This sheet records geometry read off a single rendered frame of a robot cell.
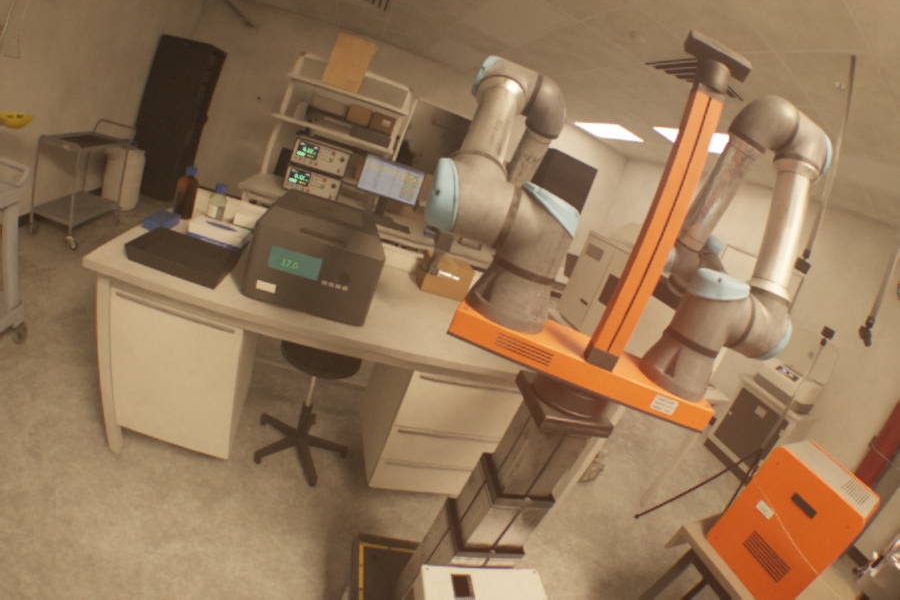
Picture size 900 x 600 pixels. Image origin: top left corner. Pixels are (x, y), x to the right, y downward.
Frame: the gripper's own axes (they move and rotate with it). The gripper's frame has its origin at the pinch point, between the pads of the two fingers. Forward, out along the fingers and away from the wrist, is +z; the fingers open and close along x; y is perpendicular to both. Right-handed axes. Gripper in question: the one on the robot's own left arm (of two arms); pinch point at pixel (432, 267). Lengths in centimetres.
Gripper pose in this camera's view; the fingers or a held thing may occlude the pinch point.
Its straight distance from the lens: 136.8
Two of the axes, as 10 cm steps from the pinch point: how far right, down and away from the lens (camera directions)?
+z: -3.5, 9.1, 2.3
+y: -9.3, -3.2, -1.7
